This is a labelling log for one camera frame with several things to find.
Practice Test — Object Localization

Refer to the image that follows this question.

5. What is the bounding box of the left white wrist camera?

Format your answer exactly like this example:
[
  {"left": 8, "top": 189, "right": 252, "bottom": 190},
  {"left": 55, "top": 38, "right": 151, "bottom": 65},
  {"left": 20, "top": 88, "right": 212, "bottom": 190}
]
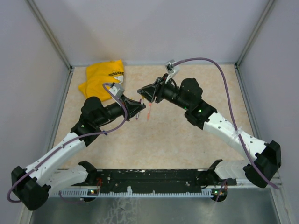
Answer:
[{"left": 109, "top": 83, "right": 125, "bottom": 98}]

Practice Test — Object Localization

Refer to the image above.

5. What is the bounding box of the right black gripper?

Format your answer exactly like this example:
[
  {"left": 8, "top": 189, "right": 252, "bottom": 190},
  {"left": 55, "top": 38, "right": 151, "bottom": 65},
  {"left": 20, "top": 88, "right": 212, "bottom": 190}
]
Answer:
[{"left": 137, "top": 73, "right": 190, "bottom": 111}]

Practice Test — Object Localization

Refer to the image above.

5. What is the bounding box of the yellow folded shirt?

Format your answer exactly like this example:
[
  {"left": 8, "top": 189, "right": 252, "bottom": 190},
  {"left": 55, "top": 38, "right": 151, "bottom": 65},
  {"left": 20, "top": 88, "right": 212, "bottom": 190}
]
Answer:
[{"left": 78, "top": 59, "right": 125, "bottom": 101}]

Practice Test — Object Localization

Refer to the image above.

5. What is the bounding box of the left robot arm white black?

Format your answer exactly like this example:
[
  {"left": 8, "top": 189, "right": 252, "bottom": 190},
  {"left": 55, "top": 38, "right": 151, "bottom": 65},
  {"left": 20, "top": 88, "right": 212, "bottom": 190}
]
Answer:
[{"left": 7, "top": 95, "right": 146, "bottom": 211}]

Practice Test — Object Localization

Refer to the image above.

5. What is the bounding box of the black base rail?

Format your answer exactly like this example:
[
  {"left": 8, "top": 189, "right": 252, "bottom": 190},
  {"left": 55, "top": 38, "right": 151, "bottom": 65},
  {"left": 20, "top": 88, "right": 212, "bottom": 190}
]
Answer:
[{"left": 70, "top": 168, "right": 236, "bottom": 194}]

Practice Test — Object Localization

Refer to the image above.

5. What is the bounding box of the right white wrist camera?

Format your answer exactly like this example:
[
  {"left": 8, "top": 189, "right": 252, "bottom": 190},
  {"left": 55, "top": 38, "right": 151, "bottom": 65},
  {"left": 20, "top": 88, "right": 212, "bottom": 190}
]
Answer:
[{"left": 164, "top": 59, "right": 180, "bottom": 83}]

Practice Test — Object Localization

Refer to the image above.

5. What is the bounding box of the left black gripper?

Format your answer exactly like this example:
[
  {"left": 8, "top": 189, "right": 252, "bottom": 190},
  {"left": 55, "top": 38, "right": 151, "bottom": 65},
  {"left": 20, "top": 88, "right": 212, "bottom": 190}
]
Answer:
[{"left": 95, "top": 94, "right": 146, "bottom": 126}]

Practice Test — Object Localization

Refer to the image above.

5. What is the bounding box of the orange white pen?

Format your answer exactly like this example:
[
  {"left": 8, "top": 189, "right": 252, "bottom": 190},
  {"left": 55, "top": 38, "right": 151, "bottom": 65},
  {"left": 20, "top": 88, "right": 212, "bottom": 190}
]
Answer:
[{"left": 147, "top": 103, "right": 152, "bottom": 121}]

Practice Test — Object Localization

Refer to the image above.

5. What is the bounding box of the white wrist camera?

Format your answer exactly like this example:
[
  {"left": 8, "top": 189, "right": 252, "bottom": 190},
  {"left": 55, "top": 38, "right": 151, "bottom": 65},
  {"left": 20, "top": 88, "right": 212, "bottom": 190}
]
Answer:
[
  {"left": 164, "top": 59, "right": 180, "bottom": 83},
  {"left": 109, "top": 83, "right": 125, "bottom": 98}
]

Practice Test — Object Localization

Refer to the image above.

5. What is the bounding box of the aluminium frame side rail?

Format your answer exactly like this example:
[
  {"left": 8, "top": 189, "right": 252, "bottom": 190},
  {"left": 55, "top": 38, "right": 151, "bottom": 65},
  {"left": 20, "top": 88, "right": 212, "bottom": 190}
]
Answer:
[{"left": 234, "top": 64, "right": 263, "bottom": 140}]

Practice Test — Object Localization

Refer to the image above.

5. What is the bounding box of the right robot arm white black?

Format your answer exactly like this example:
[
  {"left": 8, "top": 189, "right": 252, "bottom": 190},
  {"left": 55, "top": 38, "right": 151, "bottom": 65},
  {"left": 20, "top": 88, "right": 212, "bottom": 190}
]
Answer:
[{"left": 137, "top": 77, "right": 281, "bottom": 188}]

